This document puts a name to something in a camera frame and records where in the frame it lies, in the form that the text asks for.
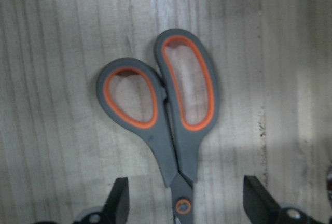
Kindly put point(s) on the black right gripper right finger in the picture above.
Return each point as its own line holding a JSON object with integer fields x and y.
{"x": 258, "y": 203}

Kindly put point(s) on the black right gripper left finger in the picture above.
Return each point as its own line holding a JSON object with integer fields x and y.
{"x": 116, "y": 207}

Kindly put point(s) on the orange grey scissors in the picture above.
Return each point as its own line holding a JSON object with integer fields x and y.
{"x": 173, "y": 141}

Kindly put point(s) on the light wood drawer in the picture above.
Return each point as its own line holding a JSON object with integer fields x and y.
{"x": 60, "y": 152}

